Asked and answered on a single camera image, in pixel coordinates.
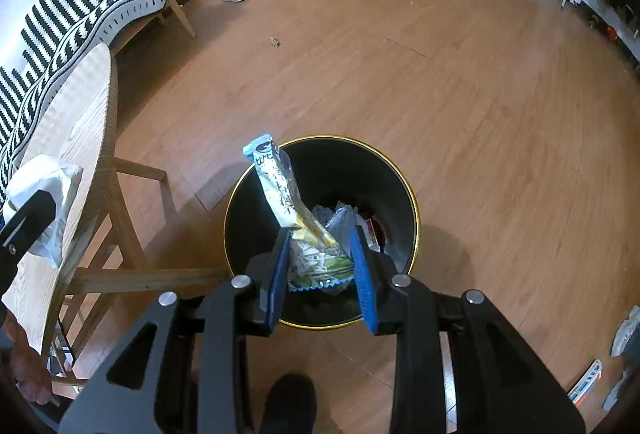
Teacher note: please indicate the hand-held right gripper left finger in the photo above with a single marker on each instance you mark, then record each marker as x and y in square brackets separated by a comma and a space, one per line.
[280, 284]

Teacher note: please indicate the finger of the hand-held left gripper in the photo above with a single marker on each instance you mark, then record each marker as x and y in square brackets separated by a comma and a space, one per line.
[27, 224]

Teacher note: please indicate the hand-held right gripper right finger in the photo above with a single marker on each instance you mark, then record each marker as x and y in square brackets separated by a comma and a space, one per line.
[362, 279]

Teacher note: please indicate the white plastic bag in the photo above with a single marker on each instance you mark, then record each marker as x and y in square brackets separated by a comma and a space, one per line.
[45, 174]

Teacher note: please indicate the silver printed plastic bag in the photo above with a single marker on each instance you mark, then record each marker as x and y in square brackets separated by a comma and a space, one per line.
[340, 221]

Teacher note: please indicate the yellow-green white snack packet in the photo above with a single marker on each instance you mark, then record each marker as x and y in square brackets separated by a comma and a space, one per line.
[280, 194]

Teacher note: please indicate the black gold-rimmed trash bin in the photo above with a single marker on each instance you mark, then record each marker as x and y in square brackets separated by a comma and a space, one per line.
[350, 174]

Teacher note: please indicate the person's left hand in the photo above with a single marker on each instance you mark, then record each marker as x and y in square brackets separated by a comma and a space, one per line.
[25, 354]

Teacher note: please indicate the red white packet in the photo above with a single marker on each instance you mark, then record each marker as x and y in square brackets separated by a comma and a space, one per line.
[372, 231]

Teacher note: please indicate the person's black shoe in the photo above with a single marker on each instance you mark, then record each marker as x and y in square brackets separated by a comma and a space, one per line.
[290, 404]

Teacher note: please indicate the black white striped blanket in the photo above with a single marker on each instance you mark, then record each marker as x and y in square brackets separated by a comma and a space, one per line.
[75, 28]

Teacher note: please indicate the small brown floor debris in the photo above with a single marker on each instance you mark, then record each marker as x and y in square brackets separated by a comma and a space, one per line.
[274, 42]

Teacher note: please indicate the white orange blue box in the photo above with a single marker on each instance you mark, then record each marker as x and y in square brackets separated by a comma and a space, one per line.
[586, 381]

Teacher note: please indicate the grey crumpled cloth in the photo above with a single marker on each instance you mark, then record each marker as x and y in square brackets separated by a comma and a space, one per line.
[625, 331]

